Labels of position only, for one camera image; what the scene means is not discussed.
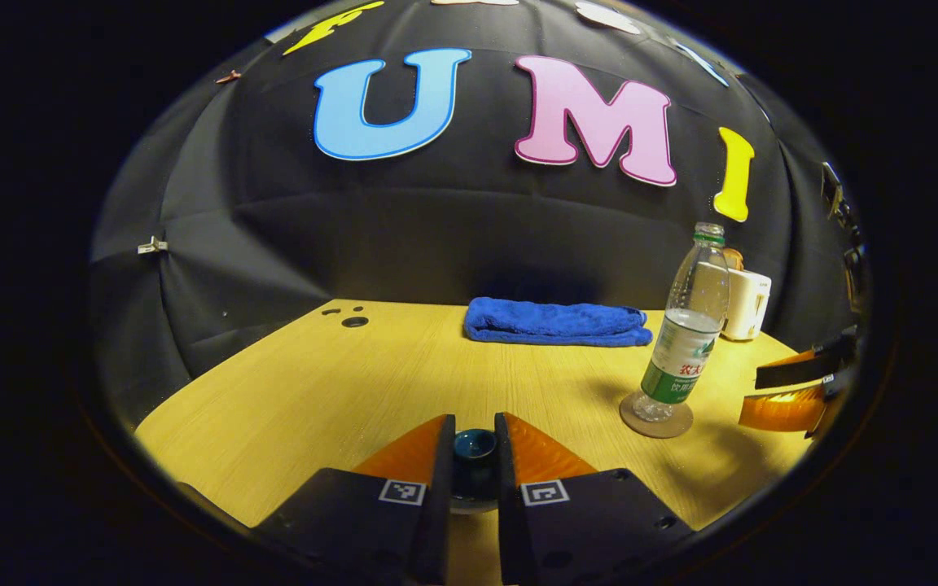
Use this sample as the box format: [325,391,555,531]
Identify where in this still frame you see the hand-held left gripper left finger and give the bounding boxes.
[253,413,458,586]

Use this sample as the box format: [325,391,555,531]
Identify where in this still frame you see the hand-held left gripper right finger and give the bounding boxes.
[493,410,695,586]

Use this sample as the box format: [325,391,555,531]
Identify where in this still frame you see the dark teal teacup lid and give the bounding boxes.
[452,428,499,504]

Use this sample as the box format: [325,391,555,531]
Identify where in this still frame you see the round brown coaster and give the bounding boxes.
[619,391,695,440]

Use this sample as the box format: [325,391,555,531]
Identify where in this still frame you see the clear plastic water bottle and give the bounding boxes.
[632,221,732,424]

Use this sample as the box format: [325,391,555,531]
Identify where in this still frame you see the white toaster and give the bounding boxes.
[717,259,774,342]

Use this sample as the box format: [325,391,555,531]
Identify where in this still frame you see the folded blue towel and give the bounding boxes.
[463,296,654,348]

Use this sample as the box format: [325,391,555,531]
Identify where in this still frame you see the black backdrop cloth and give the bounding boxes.
[90,0,869,432]

